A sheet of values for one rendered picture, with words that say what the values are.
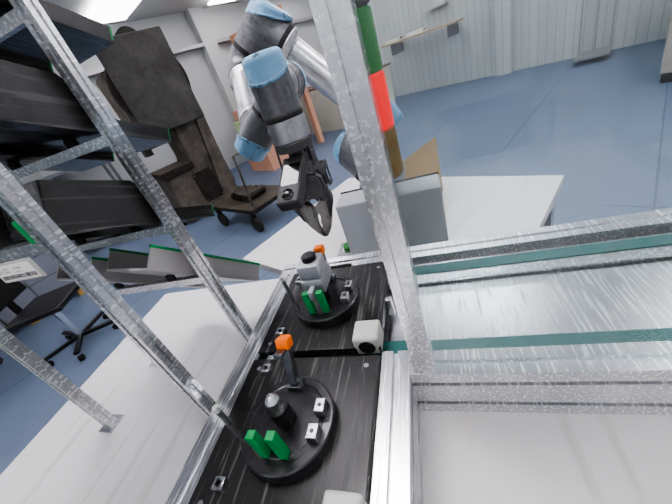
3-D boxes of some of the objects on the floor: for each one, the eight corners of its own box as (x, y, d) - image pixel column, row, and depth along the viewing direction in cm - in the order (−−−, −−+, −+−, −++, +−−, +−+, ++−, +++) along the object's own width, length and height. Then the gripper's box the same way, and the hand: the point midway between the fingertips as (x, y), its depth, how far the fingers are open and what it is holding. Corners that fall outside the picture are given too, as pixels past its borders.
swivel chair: (114, 309, 312) (40, 230, 264) (126, 331, 270) (41, 242, 221) (47, 352, 282) (-50, 273, 234) (49, 385, 240) (-69, 296, 192)
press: (189, 235, 424) (51, 25, 299) (159, 229, 494) (37, 56, 370) (256, 192, 495) (167, 7, 370) (222, 192, 565) (137, 36, 440)
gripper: (320, 128, 63) (349, 218, 74) (281, 140, 66) (315, 224, 77) (309, 140, 56) (343, 237, 67) (266, 153, 59) (305, 244, 70)
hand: (323, 232), depth 69 cm, fingers closed
